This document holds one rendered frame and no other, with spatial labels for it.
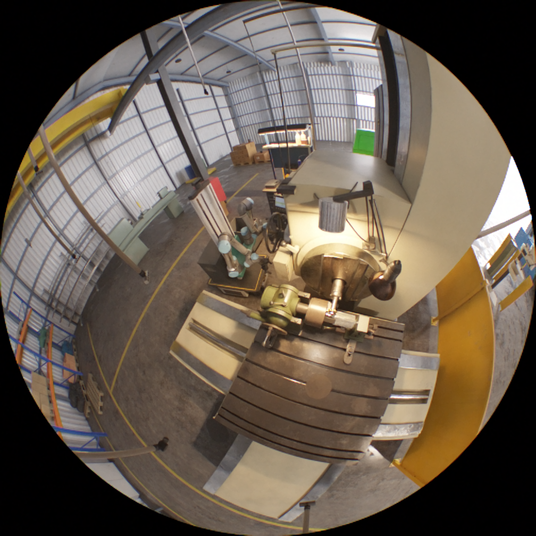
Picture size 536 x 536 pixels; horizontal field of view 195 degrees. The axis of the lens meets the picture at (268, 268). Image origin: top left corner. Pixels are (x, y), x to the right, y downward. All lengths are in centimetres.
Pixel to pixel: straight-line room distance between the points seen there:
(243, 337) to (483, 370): 277
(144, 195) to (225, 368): 950
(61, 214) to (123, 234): 493
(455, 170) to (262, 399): 169
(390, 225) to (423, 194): 25
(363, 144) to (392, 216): 405
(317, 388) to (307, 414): 21
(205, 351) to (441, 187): 219
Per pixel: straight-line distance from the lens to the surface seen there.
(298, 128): 268
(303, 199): 82
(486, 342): 240
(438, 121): 79
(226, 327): 176
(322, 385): 125
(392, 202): 80
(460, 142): 85
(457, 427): 254
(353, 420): 138
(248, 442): 194
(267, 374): 126
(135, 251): 586
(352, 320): 107
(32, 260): 1013
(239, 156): 906
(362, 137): 479
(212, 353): 178
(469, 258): 285
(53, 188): 984
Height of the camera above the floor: 223
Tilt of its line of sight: 52 degrees down
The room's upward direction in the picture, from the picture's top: 20 degrees counter-clockwise
